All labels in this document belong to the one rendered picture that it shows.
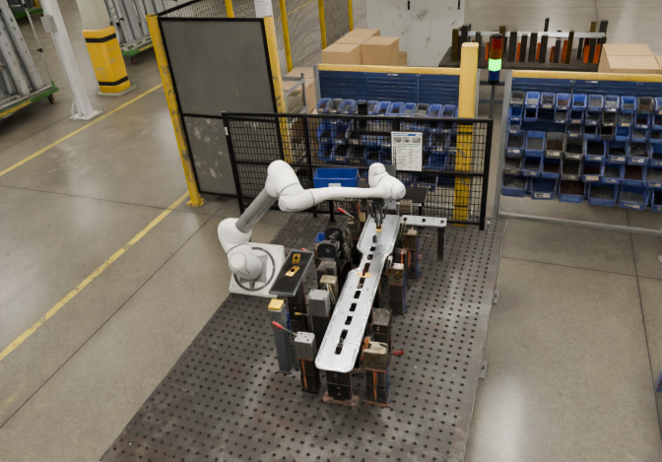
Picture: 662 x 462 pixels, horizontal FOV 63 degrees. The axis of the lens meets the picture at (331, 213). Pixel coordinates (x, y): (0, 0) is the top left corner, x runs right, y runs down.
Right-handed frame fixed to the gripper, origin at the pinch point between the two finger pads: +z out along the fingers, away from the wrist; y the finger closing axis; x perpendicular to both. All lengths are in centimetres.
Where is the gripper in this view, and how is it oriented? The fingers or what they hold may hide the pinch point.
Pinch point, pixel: (378, 223)
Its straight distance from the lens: 346.2
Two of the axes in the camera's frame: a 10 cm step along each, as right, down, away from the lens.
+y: 9.6, 0.7, -2.6
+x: 2.6, -5.2, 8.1
